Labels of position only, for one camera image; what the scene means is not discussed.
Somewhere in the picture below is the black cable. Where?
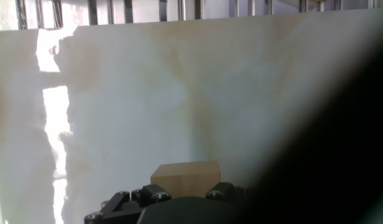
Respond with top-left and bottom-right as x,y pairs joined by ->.
238,15 -> 383,224

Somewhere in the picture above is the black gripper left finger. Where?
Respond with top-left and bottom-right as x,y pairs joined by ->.
83,184 -> 173,224

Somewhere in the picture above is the brown cardboard block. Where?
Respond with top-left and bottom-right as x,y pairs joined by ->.
150,160 -> 222,200

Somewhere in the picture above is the marble pattern board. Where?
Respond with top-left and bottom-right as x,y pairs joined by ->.
0,7 -> 383,224

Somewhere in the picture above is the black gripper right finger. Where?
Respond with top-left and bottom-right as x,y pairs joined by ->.
205,182 -> 247,203

